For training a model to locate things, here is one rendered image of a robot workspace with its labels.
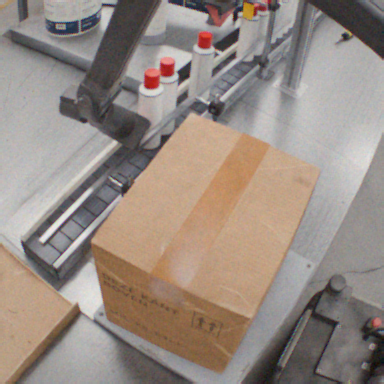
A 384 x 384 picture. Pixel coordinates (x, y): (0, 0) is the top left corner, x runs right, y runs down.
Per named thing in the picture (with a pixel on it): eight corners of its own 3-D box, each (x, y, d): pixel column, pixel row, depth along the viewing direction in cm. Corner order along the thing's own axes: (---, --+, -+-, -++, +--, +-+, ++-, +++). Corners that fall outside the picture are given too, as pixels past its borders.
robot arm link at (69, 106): (89, 102, 79) (118, 70, 83) (43, 87, 82) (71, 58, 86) (100, 146, 89) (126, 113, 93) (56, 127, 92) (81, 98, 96)
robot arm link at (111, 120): (103, 130, 85) (116, 101, 85) (74, 119, 87) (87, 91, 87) (118, 138, 92) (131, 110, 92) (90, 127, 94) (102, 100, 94)
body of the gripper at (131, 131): (114, 103, 100) (100, 94, 93) (153, 122, 97) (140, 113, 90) (98, 130, 100) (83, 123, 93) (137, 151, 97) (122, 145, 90)
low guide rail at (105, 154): (267, 23, 151) (267, 19, 150) (270, 25, 151) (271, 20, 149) (21, 238, 91) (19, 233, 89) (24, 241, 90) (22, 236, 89)
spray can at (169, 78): (160, 118, 117) (165, 51, 101) (178, 127, 116) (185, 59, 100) (146, 130, 114) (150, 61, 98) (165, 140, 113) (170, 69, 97)
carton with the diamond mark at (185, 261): (180, 210, 104) (191, 111, 84) (285, 257, 99) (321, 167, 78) (106, 320, 86) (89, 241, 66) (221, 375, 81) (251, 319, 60)
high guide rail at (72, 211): (288, 20, 145) (289, 17, 144) (292, 21, 144) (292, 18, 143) (40, 244, 84) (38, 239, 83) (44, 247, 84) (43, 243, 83)
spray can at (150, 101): (146, 131, 114) (150, 62, 98) (165, 141, 112) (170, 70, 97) (132, 144, 111) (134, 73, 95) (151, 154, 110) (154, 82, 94)
